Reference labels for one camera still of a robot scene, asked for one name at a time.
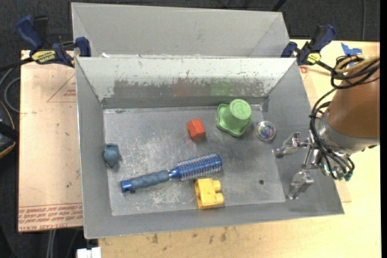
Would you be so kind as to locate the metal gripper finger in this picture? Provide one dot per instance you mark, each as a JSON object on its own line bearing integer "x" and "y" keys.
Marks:
{"x": 294, "y": 142}
{"x": 300, "y": 183}

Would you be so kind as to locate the green plastic cup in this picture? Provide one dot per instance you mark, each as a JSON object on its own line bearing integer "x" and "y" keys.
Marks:
{"x": 236, "y": 118}

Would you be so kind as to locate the yellow toy brick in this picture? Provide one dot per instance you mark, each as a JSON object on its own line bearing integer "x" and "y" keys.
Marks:
{"x": 207, "y": 193}

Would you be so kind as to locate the red block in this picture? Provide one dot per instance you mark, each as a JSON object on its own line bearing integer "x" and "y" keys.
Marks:
{"x": 196, "y": 129}

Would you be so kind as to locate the blue hairbrush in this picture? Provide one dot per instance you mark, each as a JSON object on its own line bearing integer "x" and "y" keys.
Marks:
{"x": 193, "y": 166}

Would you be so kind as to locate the grey metal bin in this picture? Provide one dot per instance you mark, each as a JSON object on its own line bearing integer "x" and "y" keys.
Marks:
{"x": 169, "y": 160}

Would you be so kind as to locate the blue-grey toy animal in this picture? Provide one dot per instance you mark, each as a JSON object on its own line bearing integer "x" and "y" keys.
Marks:
{"x": 111, "y": 155}

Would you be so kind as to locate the brown cardboard board, red print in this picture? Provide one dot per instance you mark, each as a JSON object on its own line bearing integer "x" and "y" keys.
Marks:
{"x": 48, "y": 142}

